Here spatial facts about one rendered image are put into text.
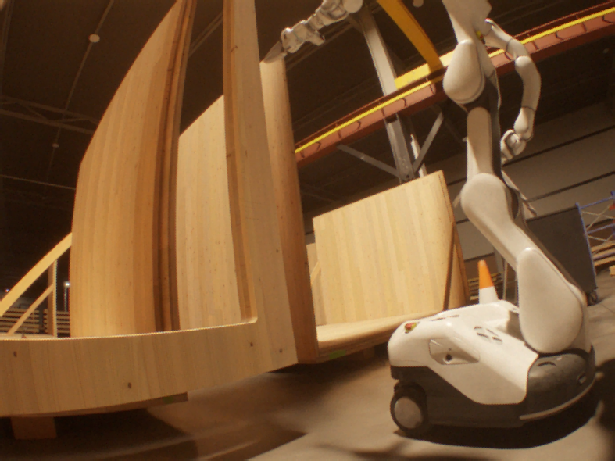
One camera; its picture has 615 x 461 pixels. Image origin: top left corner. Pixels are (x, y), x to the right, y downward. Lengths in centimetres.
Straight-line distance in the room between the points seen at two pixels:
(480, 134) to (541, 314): 59
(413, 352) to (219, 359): 54
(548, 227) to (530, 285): 249
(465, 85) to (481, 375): 88
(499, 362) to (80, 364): 97
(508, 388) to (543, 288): 28
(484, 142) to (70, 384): 131
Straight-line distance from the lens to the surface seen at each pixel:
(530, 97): 140
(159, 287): 158
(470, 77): 116
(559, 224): 344
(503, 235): 97
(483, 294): 340
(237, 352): 97
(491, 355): 85
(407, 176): 812
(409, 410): 103
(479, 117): 114
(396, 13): 742
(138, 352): 84
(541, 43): 900
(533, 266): 94
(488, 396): 87
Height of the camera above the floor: 43
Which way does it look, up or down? 15 degrees up
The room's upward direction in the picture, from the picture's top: 7 degrees counter-clockwise
